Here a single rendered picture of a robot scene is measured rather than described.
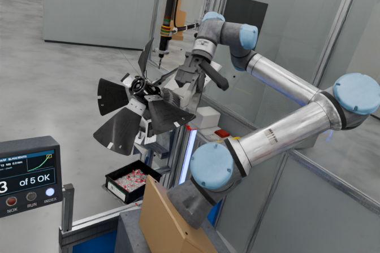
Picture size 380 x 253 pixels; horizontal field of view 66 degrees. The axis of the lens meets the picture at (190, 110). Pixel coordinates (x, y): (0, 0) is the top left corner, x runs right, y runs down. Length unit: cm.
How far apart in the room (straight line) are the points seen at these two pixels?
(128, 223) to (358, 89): 80
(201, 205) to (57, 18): 632
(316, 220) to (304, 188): 18
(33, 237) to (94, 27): 534
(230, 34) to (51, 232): 191
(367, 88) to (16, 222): 229
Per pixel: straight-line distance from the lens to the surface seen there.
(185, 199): 91
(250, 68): 106
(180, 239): 80
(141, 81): 157
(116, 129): 155
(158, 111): 143
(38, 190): 100
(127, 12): 712
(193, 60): 97
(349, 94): 84
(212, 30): 99
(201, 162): 78
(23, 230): 246
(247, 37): 96
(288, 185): 191
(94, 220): 127
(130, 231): 105
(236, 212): 227
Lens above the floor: 177
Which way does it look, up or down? 23 degrees down
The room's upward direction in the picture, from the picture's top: 13 degrees clockwise
